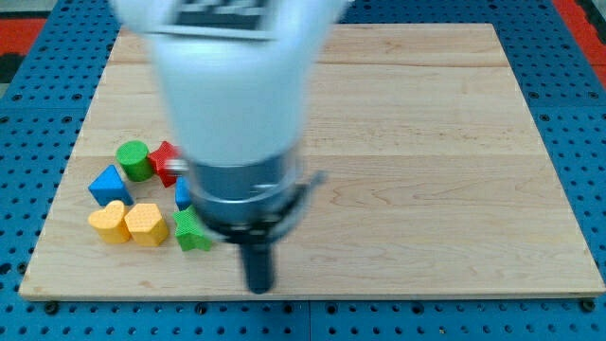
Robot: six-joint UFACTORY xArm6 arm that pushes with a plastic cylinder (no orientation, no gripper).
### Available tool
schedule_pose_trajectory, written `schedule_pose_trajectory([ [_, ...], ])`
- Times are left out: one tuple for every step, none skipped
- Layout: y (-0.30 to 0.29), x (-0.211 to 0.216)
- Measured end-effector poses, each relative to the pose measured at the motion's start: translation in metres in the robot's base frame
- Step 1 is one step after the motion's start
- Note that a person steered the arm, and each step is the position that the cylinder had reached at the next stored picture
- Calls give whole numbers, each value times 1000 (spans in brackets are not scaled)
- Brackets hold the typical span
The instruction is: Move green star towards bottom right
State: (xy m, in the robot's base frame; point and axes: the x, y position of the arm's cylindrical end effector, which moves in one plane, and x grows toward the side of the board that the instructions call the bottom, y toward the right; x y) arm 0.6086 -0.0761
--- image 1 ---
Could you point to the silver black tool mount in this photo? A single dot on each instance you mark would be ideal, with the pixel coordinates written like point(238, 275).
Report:
point(256, 203)

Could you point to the blue triangle block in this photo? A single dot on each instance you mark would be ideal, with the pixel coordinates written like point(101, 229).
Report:
point(108, 187)

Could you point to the yellow heart block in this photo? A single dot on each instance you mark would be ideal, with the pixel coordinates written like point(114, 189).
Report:
point(109, 222)

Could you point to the blue cube block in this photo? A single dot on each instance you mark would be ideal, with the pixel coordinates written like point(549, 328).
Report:
point(181, 194)

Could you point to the green star block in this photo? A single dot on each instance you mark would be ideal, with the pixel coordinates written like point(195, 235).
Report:
point(189, 231)

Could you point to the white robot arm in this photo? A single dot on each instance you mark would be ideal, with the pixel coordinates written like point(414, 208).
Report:
point(234, 78)

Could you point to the wooden board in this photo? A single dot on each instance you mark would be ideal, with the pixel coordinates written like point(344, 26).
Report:
point(439, 185)

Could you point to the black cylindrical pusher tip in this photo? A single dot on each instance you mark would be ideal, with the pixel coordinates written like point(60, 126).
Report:
point(258, 264)

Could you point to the red star block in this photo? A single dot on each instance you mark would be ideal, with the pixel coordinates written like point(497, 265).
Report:
point(159, 159)

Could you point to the green cylinder block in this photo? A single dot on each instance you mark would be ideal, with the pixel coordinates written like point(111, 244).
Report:
point(132, 156)

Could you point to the yellow pentagon block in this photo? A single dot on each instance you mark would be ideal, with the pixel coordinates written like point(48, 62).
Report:
point(146, 225)

